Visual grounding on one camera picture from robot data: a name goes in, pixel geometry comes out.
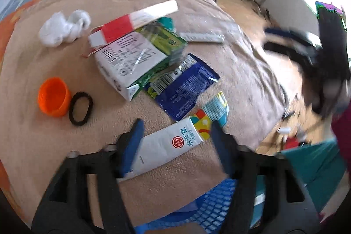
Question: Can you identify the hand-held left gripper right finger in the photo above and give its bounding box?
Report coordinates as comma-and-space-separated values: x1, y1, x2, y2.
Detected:
210, 120, 321, 234

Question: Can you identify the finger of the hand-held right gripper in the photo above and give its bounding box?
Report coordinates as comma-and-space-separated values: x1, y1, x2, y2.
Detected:
264, 27, 312, 46
263, 41, 310, 66

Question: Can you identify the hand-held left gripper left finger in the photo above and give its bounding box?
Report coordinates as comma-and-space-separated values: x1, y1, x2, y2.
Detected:
31, 118, 145, 234

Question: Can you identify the white pouch with colourful end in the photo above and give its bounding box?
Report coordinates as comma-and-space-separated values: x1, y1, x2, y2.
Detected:
118, 109, 212, 182

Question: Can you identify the blue mesh basket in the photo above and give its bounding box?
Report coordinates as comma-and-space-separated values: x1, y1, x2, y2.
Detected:
134, 178, 264, 234

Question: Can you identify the black hair tie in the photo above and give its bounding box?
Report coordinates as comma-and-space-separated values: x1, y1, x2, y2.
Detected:
68, 91, 94, 126

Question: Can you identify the teal patterned packet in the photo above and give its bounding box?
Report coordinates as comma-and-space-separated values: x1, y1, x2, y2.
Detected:
201, 91, 230, 128

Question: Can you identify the dark blue wrapper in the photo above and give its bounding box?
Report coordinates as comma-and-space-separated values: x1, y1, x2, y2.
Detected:
145, 53, 220, 122

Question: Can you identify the red object on floor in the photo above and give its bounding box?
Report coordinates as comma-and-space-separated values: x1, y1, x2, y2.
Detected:
285, 138, 300, 150

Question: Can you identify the teal bin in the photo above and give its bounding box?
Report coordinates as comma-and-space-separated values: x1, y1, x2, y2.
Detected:
280, 139, 346, 214

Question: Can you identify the beige blanket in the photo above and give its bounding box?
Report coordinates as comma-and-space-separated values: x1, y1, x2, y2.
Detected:
0, 0, 291, 226

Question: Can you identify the small teal packet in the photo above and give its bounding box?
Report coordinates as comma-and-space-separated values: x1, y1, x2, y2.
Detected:
158, 17, 175, 32

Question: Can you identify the long white and red box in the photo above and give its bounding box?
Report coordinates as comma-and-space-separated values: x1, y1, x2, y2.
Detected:
88, 0, 179, 48

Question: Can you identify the crumpled white tissue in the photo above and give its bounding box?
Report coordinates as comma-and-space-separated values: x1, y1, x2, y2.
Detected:
38, 9, 91, 47

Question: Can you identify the orange floral bedsheet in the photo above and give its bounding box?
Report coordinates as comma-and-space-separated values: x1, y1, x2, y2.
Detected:
0, 0, 154, 226

